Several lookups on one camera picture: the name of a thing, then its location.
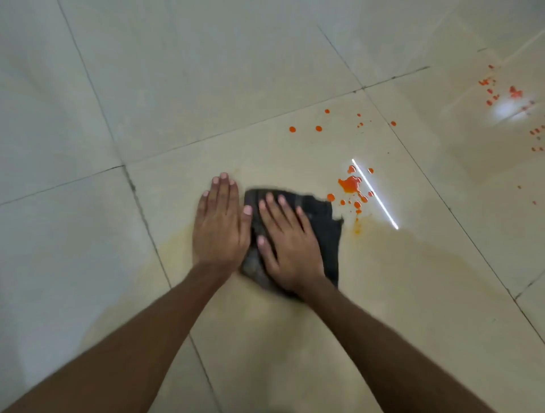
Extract person's right hand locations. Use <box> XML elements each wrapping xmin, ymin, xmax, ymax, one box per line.
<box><xmin>256</xmin><ymin>192</ymin><xmax>328</xmax><ymax>295</ymax></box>

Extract person's left hand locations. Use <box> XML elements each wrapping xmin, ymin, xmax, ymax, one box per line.
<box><xmin>191</xmin><ymin>171</ymin><xmax>254</xmax><ymax>274</ymax></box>

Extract dark plaid cleaning cloth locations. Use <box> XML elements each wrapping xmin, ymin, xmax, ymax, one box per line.
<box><xmin>238</xmin><ymin>187</ymin><xmax>345</xmax><ymax>299</ymax></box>

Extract orange liquid spill drops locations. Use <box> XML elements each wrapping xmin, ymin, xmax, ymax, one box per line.
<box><xmin>287</xmin><ymin>62</ymin><xmax>545</xmax><ymax>237</ymax></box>

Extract person's right forearm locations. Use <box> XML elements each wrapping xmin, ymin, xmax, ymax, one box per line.
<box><xmin>297</xmin><ymin>275</ymin><xmax>498</xmax><ymax>413</ymax></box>

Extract person's left forearm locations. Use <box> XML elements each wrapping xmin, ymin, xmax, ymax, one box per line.
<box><xmin>0</xmin><ymin>263</ymin><xmax>234</xmax><ymax>413</ymax></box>

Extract beige tiled floor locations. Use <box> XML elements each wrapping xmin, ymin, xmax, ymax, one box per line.
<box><xmin>0</xmin><ymin>0</ymin><xmax>545</xmax><ymax>413</ymax></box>

